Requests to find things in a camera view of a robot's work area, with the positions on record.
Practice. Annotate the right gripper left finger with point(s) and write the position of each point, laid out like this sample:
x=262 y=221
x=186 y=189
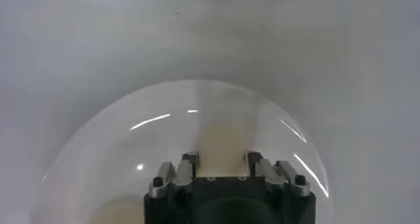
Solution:
x=183 y=172

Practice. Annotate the white round plate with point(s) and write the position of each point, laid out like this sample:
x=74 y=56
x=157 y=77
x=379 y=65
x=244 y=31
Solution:
x=131 y=153

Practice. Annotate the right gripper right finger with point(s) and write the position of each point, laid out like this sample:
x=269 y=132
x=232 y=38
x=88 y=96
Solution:
x=262 y=171

